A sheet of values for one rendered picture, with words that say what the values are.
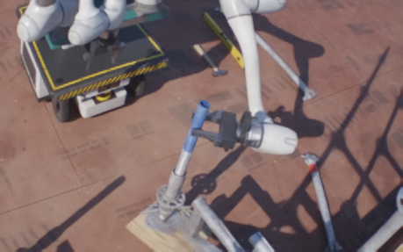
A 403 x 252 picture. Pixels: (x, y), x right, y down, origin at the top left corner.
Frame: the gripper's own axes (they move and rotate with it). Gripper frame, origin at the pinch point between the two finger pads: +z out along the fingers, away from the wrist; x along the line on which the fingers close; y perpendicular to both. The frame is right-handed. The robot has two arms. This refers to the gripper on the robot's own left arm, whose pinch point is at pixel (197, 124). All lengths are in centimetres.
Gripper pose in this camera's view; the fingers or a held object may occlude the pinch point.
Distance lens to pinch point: 172.0
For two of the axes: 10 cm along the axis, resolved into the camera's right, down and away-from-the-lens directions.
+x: 0.4, -7.4, 6.7
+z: -9.7, -1.8, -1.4
